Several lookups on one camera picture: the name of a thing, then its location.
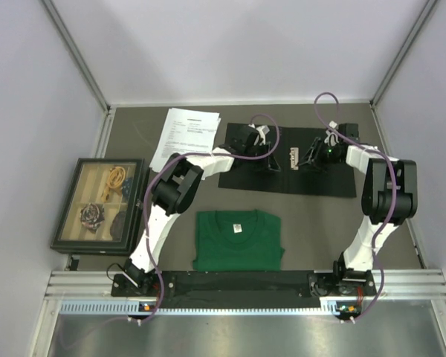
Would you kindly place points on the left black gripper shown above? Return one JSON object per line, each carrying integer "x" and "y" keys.
{"x": 265, "y": 162}

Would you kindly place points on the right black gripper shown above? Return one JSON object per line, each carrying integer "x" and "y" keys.
{"x": 308, "y": 163}

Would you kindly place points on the white folder black inside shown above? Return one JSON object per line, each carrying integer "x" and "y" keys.
{"x": 337, "y": 180}

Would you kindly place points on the white printed paper stack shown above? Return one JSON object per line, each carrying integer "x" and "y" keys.
{"x": 185, "y": 131}

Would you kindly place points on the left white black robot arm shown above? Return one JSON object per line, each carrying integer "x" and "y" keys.
{"x": 173, "y": 190}

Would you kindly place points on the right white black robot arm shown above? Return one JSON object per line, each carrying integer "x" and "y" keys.
{"x": 389, "y": 197}

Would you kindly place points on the green folded t-shirt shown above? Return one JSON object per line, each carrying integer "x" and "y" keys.
{"x": 237, "y": 240}

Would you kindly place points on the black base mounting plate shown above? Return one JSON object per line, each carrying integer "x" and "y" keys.
{"x": 243, "y": 290}

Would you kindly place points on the black glass-lid display box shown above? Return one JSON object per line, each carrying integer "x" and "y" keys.
{"x": 103, "y": 207}

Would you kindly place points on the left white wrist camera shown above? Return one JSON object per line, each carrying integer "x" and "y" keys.
{"x": 261, "y": 136}

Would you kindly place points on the right aluminium corner post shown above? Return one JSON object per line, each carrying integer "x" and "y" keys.
{"x": 421, "y": 20}

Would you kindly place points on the aluminium corner post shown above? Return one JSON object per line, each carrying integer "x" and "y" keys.
{"x": 72, "y": 48}
{"x": 421, "y": 20}

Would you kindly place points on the grey slotted cable duct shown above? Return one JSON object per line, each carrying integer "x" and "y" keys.
{"x": 121, "y": 307}

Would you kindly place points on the left aluminium corner post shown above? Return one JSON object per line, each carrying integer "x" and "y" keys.
{"x": 72, "y": 48}

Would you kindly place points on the aluminium front rail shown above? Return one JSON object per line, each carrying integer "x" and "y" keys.
{"x": 411, "y": 284}

